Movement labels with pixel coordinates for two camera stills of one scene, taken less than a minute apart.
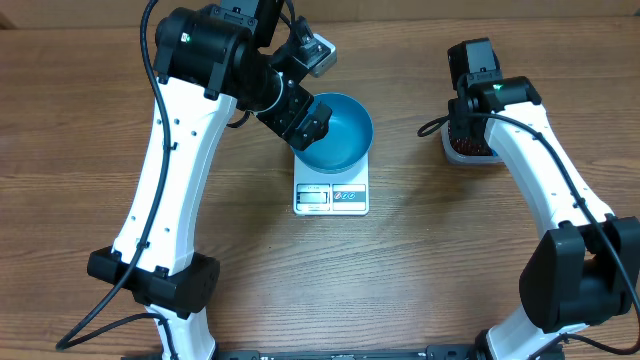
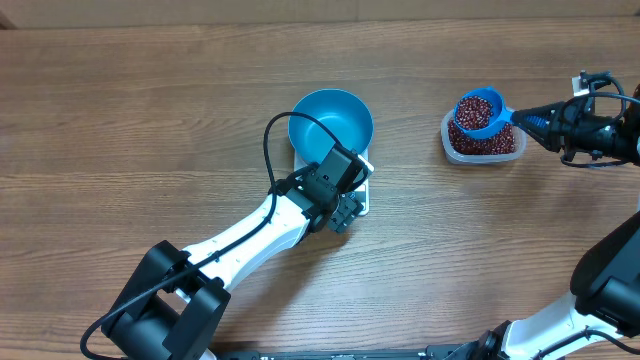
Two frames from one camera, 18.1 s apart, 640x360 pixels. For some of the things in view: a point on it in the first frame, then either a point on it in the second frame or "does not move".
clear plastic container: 467,151 does not move
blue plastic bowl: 349,138 does not move
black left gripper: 308,133 to 346,211
